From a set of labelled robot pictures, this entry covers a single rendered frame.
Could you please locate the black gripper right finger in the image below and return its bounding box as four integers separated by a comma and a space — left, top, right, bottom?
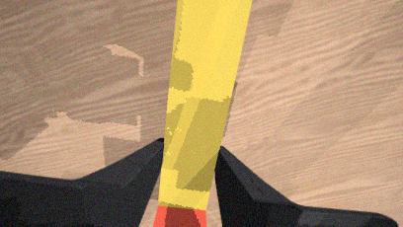
214, 146, 399, 227

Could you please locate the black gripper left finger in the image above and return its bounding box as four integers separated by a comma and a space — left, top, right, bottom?
0, 138, 164, 227

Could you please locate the yellow bar with red cube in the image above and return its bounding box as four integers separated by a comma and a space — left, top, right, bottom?
153, 0, 252, 227

